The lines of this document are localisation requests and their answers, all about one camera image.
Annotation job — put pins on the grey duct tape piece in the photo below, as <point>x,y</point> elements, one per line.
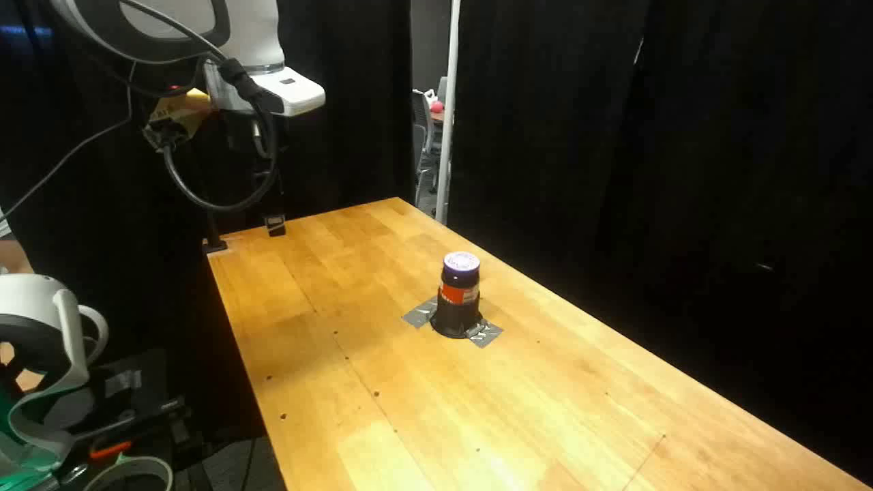
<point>421,316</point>
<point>485,335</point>

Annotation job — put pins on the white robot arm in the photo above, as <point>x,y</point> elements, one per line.
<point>246,37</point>

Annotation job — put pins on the clutter behind curtain gap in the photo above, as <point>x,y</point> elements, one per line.
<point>427,145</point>

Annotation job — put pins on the black curtain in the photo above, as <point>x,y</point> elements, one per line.
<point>692,166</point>

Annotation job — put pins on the black table clamp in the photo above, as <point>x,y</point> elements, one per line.
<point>277,226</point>
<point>215,241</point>

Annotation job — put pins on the white vertical pole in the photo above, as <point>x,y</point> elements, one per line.
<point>448,110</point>

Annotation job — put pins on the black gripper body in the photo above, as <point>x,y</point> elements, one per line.
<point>178,114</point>

